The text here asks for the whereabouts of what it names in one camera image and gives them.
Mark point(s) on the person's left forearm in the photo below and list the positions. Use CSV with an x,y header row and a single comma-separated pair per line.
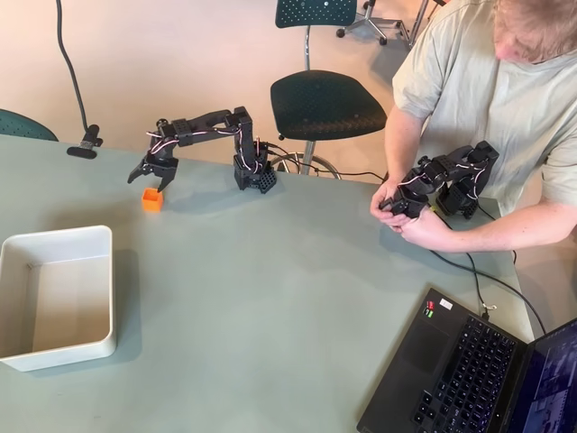
x,y
509,230

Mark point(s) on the person's right forearm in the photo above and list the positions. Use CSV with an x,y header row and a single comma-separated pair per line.
x,y
401,144

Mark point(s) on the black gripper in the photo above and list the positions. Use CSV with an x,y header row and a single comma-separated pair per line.
x,y
154,168

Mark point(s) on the office chair wheel base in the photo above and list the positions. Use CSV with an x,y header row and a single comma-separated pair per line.
x,y
374,24

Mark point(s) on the black leader arm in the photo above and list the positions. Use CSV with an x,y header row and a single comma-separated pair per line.
x,y
451,167

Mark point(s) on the small orange cube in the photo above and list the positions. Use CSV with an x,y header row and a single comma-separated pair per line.
x,y
152,204

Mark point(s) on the person in grey t-shirt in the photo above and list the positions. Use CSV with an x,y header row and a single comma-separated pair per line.
x,y
518,113

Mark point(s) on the person's left hand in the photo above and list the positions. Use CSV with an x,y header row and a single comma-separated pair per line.
x,y
424,230

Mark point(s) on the black laptop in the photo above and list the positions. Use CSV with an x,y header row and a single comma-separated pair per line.
x,y
451,361

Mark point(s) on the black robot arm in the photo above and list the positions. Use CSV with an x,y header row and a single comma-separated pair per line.
x,y
207,124

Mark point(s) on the dark green chrome chair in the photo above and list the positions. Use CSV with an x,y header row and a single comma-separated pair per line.
x,y
315,104

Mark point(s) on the person's right hand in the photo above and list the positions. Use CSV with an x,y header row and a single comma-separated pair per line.
x,y
381,203

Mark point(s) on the black gooseneck phone mount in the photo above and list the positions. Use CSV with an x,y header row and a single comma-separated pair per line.
x,y
85,145

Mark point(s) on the white plastic tray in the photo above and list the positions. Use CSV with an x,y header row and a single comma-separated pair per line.
x,y
72,297

